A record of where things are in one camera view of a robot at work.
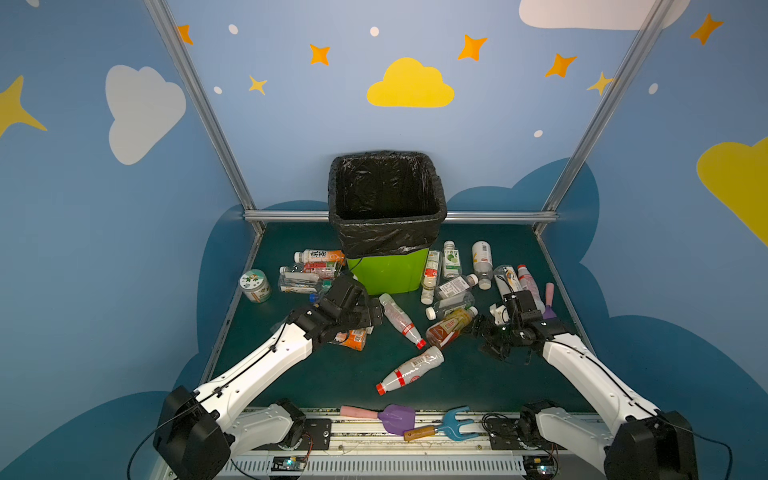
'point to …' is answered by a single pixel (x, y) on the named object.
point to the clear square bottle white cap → (460, 301)
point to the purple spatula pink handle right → (549, 293)
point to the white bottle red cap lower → (434, 357)
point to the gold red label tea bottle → (445, 330)
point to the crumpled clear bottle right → (507, 279)
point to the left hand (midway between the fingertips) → (373, 312)
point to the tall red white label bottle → (430, 277)
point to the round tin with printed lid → (256, 286)
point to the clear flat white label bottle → (296, 280)
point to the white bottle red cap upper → (403, 322)
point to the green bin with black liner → (387, 206)
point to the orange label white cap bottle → (354, 339)
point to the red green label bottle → (325, 270)
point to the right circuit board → (540, 466)
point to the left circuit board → (289, 463)
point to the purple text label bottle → (457, 286)
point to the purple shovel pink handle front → (397, 418)
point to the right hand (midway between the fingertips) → (470, 334)
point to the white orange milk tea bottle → (320, 256)
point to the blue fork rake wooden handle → (451, 426)
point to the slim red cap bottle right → (528, 284)
